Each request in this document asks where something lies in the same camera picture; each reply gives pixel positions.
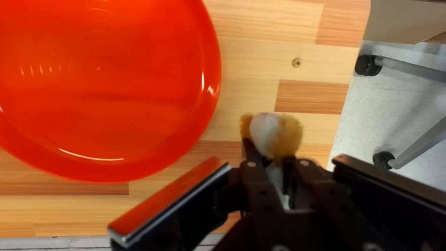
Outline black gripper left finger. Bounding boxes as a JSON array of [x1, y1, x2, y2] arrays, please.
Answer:
[[107, 139, 285, 251]]

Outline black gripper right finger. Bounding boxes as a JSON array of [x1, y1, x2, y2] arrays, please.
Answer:
[[282, 152, 446, 251]]

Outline white and brown plush toy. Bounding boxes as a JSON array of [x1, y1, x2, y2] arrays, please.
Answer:
[[238, 111, 305, 162]]

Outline butcher block wooden counter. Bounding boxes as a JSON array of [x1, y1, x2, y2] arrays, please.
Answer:
[[0, 0, 372, 240]]

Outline metal stand with black feet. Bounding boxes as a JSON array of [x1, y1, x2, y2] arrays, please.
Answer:
[[353, 41, 446, 172]]

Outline red plastic plate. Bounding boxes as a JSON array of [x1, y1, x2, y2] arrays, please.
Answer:
[[0, 0, 222, 185]]

